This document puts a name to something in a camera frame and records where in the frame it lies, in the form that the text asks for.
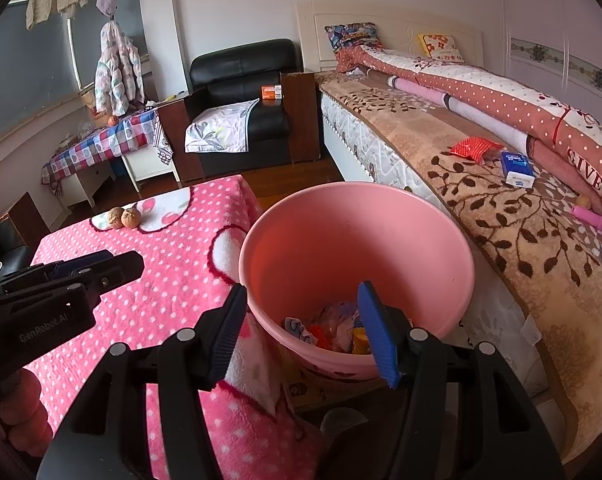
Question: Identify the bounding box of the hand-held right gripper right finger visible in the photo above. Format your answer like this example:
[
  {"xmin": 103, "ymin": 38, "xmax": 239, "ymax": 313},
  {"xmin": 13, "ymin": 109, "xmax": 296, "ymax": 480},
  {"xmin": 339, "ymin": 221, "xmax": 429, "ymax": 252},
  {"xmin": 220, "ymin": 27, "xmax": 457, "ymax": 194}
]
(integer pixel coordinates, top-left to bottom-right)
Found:
[{"xmin": 356, "ymin": 280, "xmax": 567, "ymax": 480}]

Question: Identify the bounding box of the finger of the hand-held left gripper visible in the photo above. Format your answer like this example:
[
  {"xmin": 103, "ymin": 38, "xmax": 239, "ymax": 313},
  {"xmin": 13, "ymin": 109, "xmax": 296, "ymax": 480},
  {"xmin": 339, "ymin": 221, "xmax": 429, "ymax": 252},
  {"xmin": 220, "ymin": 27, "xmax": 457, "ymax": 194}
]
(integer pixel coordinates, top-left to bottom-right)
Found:
[
  {"xmin": 66, "ymin": 251, "xmax": 146, "ymax": 295},
  {"xmin": 0, "ymin": 250, "xmax": 116, "ymax": 289}
]

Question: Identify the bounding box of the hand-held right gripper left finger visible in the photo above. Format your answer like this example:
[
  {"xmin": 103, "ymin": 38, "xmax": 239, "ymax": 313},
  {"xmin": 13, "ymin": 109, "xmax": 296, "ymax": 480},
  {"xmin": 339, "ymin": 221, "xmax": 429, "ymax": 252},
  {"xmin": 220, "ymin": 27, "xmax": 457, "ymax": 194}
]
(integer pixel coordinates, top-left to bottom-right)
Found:
[{"xmin": 38, "ymin": 282, "xmax": 249, "ymax": 480}]

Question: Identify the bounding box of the pink plastic bucket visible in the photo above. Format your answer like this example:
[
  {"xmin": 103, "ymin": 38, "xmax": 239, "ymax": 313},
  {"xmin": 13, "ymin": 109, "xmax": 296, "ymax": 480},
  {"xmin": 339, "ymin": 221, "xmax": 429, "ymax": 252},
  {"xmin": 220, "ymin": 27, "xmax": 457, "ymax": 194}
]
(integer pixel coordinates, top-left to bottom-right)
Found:
[{"xmin": 238, "ymin": 182, "xmax": 476, "ymax": 381}]

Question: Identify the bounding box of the person's left hand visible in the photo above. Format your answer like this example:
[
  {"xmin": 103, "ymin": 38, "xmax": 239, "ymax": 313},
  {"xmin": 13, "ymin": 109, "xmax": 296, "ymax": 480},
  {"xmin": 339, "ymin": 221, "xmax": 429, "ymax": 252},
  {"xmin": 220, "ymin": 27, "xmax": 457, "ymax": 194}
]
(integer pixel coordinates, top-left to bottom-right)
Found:
[{"xmin": 0, "ymin": 369, "xmax": 54, "ymax": 457}]

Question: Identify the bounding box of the pink transparent wrapper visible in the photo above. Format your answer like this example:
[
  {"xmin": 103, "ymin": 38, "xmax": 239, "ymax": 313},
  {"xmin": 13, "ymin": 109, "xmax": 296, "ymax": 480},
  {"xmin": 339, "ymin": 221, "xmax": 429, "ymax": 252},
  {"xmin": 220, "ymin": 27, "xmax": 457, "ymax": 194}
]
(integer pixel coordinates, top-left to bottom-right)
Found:
[{"xmin": 316, "ymin": 302, "xmax": 362, "ymax": 351}]

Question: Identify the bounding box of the pink polka dot blanket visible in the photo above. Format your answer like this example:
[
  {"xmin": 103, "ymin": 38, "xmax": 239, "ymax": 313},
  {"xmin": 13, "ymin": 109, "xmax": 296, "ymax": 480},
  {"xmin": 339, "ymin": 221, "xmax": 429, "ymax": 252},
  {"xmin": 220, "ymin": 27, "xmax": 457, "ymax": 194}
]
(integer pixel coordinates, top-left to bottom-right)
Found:
[{"xmin": 23, "ymin": 175, "xmax": 332, "ymax": 480}]

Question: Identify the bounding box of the purple cloth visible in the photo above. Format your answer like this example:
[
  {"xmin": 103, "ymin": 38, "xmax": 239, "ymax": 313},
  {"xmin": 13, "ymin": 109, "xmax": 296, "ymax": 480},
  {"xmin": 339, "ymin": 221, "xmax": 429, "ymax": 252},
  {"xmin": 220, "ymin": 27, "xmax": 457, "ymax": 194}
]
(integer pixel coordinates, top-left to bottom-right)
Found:
[{"xmin": 283, "ymin": 316, "xmax": 314, "ymax": 346}]

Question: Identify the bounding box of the black leather armchair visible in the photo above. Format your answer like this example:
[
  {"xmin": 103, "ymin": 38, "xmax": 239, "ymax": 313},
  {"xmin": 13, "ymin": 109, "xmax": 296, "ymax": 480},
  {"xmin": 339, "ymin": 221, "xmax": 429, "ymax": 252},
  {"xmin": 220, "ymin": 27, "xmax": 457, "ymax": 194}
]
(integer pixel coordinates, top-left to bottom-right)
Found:
[
  {"xmin": 183, "ymin": 38, "xmax": 304, "ymax": 176},
  {"xmin": 0, "ymin": 220, "xmax": 32, "ymax": 286}
]

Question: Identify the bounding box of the white table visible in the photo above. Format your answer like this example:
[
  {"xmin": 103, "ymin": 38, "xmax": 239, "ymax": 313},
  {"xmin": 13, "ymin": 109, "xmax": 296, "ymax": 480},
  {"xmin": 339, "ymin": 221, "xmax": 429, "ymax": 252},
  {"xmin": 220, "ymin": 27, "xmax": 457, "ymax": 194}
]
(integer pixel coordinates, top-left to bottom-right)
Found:
[{"xmin": 56, "ymin": 147, "xmax": 179, "ymax": 211}]

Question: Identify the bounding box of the checkered tablecloth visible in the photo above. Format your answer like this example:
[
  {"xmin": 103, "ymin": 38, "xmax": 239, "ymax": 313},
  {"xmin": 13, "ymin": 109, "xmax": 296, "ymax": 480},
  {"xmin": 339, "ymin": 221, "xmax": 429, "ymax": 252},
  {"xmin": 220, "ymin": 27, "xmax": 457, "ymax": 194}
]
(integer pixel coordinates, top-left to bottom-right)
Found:
[{"xmin": 42, "ymin": 110, "xmax": 174, "ymax": 193}]

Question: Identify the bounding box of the brown paper bag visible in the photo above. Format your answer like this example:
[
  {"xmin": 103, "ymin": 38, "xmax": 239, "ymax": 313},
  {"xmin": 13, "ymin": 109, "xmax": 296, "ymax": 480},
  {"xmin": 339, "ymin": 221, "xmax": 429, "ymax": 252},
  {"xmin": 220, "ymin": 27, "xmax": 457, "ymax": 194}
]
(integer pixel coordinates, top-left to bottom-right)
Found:
[{"xmin": 78, "ymin": 87, "xmax": 104, "ymax": 116}]

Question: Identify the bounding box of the brown leaf pattern blanket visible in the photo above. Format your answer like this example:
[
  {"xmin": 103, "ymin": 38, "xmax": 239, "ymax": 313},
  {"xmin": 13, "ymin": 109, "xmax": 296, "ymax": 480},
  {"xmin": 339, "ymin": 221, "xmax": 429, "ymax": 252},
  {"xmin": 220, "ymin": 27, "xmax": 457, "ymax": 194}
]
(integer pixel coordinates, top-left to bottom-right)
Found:
[{"xmin": 318, "ymin": 71, "xmax": 602, "ymax": 461}]

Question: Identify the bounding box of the white floral cloth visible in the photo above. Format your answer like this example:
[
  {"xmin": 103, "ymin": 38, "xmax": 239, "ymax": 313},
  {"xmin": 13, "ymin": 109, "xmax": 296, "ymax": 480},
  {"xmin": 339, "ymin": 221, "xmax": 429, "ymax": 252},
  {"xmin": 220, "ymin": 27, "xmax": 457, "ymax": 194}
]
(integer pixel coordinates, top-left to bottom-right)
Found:
[{"xmin": 185, "ymin": 99, "xmax": 260, "ymax": 153}]

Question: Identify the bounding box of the white patterned puffer jacket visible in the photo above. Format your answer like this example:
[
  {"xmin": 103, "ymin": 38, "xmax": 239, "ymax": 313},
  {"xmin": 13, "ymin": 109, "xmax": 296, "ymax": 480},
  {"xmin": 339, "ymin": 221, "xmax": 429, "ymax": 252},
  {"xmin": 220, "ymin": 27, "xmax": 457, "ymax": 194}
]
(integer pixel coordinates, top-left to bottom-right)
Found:
[{"xmin": 95, "ymin": 20, "xmax": 146, "ymax": 116}]

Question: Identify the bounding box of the white bed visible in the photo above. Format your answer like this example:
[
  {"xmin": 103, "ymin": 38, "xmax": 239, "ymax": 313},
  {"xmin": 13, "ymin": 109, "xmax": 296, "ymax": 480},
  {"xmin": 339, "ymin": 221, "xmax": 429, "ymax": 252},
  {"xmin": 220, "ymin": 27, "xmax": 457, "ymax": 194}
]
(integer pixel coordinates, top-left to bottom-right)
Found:
[{"xmin": 295, "ymin": 0, "xmax": 602, "ymax": 466}]

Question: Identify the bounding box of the grey roller blind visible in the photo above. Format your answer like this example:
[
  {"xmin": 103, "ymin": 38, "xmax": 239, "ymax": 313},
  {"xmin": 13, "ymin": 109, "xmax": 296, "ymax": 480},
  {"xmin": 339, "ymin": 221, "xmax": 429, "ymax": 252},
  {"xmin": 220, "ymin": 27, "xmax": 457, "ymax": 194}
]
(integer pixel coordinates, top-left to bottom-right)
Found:
[{"xmin": 0, "ymin": 0, "xmax": 146, "ymax": 146}]

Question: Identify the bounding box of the red snack packet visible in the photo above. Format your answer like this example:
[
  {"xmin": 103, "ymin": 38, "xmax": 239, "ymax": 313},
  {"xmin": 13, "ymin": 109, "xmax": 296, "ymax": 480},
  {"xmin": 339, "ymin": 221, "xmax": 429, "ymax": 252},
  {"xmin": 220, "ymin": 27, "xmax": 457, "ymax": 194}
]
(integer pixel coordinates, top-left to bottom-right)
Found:
[{"xmin": 448, "ymin": 136, "xmax": 504, "ymax": 163}]

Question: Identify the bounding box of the blue tissue packet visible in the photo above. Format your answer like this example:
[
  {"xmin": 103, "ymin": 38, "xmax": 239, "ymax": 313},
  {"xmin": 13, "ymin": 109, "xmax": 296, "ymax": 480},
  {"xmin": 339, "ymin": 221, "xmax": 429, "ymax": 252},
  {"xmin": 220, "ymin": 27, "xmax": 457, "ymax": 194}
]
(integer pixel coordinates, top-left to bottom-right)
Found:
[{"xmin": 500, "ymin": 151, "xmax": 535, "ymax": 188}]

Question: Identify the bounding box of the pink tube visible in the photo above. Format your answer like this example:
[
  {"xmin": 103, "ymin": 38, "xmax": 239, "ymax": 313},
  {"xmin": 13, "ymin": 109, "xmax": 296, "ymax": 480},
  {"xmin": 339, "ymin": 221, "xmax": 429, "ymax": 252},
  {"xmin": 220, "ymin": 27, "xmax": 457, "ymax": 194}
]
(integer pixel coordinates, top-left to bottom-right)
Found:
[{"xmin": 571, "ymin": 195, "xmax": 602, "ymax": 233}]

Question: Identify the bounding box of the pink rolled mat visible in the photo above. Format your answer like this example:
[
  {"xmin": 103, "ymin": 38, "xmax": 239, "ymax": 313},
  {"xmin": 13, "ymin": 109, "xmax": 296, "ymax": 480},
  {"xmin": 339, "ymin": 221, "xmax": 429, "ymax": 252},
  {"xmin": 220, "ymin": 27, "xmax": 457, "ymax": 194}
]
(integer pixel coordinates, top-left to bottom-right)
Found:
[{"xmin": 387, "ymin": 76, "xmax": 532, "ymax": 146}]

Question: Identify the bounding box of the polka dot quilt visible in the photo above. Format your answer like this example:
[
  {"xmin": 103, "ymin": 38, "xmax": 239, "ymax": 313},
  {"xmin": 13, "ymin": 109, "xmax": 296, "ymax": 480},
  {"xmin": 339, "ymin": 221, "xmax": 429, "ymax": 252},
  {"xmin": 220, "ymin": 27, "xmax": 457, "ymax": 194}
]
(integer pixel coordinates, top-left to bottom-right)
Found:
[{"xmin": 336, "ymin": 42, "xmax": 602, "ymax": 221}]

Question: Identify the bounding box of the yellow flower pillow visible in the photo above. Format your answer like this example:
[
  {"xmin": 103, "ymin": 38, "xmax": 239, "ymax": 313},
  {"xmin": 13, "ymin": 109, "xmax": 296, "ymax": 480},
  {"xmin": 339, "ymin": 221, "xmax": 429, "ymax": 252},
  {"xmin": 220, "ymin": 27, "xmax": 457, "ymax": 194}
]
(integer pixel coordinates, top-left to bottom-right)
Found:
[{"xmin": 417, "ymin": 34, "xmax": 466, "ymax": 63}]

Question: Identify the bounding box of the colourful cartoon pillow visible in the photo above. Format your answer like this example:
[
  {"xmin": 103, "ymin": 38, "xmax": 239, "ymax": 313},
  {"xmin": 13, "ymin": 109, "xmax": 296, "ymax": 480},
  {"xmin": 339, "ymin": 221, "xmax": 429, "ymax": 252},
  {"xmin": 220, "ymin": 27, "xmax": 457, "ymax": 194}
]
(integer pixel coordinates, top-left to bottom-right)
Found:
[{"xmin": 325, "ymin": 22, "xmax": 382, "ymax": 55}]

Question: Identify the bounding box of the white wardrobe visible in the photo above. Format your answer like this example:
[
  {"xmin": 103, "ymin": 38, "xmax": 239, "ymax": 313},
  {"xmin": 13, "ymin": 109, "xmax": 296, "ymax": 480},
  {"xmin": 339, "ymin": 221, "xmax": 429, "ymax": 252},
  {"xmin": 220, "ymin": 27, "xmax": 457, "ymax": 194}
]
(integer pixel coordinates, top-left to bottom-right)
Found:
[{"xmin": 496, "ymin": 0, "xmax": 602, "ymax": 111}]

